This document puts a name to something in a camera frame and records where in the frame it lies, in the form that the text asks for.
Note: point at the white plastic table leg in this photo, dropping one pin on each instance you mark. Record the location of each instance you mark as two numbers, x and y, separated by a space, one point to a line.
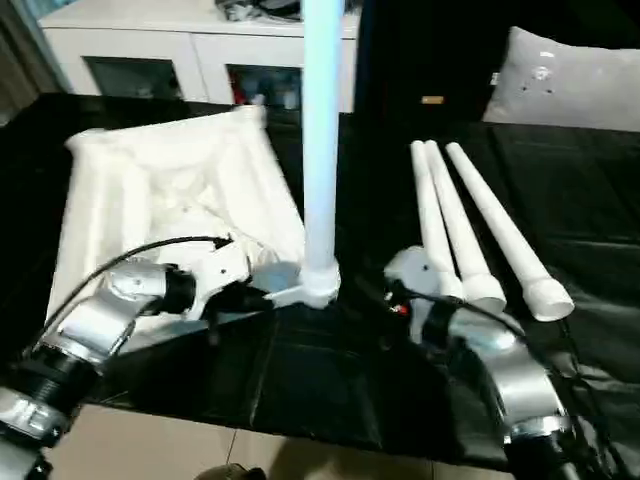
492 210
454 210
431 210
320 150

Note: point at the white cabinet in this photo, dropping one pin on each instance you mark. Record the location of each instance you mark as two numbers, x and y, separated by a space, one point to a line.
150 45

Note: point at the white cup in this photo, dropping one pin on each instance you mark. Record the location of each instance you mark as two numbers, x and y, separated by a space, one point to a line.
292 101

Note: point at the black sofa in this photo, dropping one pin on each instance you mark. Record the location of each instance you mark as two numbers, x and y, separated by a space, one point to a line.
425 50

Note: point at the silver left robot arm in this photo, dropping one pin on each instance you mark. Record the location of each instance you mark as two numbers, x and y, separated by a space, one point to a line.
95 325

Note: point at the black table mat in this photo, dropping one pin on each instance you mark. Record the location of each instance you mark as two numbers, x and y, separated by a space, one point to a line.
325 375

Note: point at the dark robot left foot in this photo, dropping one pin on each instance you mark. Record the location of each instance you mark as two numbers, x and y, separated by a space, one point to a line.
232 472

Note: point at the small yellow label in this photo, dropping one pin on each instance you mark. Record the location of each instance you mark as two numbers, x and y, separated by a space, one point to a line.
432 100

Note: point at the white plastic table top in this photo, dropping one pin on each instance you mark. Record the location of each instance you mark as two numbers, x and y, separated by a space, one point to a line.
125 200

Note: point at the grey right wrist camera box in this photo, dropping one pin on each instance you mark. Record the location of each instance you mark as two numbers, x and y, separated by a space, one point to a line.
412 270

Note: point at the grey cushion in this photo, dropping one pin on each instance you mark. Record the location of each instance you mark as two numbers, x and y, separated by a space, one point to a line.
590 85

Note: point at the grey curtain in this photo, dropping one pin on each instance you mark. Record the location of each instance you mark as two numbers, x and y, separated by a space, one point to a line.
25 60

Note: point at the grey bag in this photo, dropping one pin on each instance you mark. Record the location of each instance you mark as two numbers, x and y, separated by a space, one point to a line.
280 9

